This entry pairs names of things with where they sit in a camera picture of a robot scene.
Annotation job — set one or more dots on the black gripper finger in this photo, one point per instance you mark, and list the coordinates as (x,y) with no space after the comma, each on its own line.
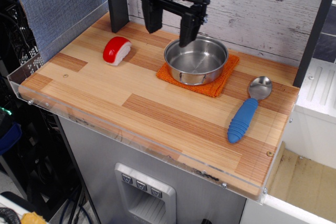
(190,25)
(152,13)

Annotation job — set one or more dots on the stainless steel pan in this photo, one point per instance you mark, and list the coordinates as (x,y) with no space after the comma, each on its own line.
(199,63)

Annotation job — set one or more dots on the orange knitted cloth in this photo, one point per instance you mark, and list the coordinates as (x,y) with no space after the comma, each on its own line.
(212,89)

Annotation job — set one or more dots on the red and white toy sushi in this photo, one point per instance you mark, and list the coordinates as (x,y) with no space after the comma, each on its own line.
(116,50)

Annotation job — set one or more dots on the blue fabric panel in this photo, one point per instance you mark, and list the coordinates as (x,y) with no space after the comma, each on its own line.
(56,23)

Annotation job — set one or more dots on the clear acrylic table guard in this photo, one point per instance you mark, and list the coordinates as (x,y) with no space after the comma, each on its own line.
(130,104)

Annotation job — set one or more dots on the grey toy fridge cabinet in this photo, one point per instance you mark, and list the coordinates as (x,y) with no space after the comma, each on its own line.
(130,186)

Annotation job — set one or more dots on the white toy sink unit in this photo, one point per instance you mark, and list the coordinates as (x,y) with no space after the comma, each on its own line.
(301,186)

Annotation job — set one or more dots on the black vertical post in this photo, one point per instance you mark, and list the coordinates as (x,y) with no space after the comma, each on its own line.
(119,16)

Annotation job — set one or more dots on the blue handled metal spoon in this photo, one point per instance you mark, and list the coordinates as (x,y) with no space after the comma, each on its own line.
(260,88)

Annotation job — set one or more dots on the dark right frame post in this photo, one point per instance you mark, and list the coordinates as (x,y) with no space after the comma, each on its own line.
(312,42)

